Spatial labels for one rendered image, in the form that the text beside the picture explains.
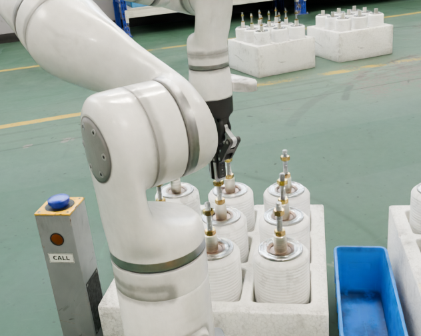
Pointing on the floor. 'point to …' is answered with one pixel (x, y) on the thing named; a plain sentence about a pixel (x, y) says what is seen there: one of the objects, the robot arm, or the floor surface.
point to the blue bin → (366, 293)
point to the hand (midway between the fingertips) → (217, 169)
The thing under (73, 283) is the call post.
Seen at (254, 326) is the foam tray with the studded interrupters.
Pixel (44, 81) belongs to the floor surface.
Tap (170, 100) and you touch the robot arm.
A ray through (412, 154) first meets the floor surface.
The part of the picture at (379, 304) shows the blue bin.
